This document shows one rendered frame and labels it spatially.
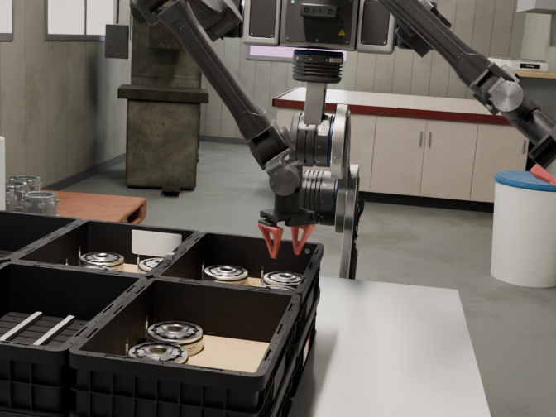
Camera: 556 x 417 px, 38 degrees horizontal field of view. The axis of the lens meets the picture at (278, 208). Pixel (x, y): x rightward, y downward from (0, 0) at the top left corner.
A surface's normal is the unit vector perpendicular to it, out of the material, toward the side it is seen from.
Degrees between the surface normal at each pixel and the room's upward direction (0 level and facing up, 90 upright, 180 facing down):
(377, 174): 90
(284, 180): 90
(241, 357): 0
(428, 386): 0
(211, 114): 90
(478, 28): 90
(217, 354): 0
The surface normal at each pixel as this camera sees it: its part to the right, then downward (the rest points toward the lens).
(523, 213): -0.55, 0.21
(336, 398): 0.06, -0.98
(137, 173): 0.11, 0.22
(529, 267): -0.22, 0.26
